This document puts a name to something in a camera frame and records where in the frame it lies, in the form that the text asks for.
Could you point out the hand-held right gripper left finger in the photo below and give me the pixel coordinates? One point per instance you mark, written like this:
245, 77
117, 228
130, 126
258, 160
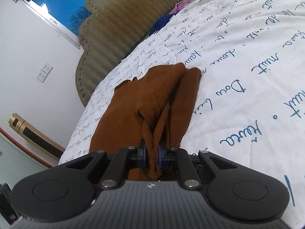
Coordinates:
142, 153

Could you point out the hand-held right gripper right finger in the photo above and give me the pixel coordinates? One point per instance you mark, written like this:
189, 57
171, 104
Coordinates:
160, 155

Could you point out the brown knit garment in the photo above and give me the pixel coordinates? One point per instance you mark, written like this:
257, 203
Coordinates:
152, 100

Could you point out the gold and black tower heater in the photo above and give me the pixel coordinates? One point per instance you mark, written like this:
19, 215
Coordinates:
31, 132

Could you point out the olive padded headboard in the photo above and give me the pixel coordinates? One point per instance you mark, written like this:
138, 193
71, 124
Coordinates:
114, 33

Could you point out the white printed blanket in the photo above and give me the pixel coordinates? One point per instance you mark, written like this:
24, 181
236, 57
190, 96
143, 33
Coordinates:
238, 52

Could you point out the dark blue cloth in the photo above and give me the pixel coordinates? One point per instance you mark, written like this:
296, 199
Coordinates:
162, 23

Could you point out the black box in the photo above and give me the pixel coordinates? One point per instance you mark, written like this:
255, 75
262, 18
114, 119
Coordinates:
6, 205

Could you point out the purple cloth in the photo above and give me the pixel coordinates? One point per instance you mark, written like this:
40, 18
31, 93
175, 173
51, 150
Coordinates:
181, 6

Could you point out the window with blue glass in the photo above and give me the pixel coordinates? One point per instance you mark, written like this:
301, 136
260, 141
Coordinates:
62, 7

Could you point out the white wall socket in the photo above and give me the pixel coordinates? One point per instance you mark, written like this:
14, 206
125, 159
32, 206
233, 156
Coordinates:
44, 73

